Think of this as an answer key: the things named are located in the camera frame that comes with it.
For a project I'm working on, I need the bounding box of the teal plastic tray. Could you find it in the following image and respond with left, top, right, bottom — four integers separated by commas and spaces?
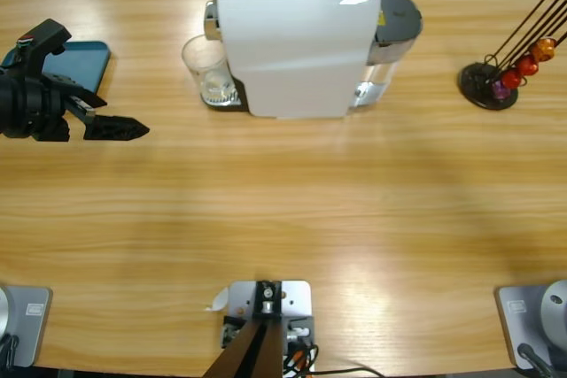
0, 40, 112, 96

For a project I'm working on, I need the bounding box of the dark camera post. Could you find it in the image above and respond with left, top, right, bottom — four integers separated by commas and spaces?
203, 280, 284, 378

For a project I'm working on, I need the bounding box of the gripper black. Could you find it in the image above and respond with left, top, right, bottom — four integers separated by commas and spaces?
0, 66, 151, 143

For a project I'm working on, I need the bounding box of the white paper tag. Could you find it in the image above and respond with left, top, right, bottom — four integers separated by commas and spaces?
204, 287, 230, 312

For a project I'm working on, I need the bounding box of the black capsule holder with rods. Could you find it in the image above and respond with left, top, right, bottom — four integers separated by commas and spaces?
458, 0, 567, 112

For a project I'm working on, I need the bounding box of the white capsule coffee machine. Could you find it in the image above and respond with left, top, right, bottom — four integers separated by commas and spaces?
201, 0, 424, 121

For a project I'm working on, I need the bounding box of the orange black cable bundle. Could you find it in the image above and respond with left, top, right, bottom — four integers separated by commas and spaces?
282, 342, 320, 374

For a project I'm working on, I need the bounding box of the orange coffee capsule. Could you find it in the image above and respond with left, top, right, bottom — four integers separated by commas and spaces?
532, 38, 557, 62

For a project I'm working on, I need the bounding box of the base black cable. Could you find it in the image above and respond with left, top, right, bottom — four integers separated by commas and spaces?
517, 342, 555, 378
0, 333, 21, 369

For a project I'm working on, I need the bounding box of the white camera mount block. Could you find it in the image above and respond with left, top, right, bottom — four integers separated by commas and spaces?
214, 279, 316, 378

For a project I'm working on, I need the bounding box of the red coffee capsule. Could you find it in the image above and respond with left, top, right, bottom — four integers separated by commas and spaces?
516, 54, 540, 76
500, 68, 524, 90

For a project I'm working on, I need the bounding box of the clear drinking glass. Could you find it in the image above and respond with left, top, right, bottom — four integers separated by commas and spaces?
180, 35, 231, 107

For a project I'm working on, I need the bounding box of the thin black cable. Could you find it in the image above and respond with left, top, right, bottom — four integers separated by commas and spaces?
309, 366, 384, 378

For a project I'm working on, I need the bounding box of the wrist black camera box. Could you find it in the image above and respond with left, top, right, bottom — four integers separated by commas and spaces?
15, 18, 73, 73

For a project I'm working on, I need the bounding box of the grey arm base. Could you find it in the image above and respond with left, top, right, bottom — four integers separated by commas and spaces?
0, 285, 53, 369
494, 279, 567, 371

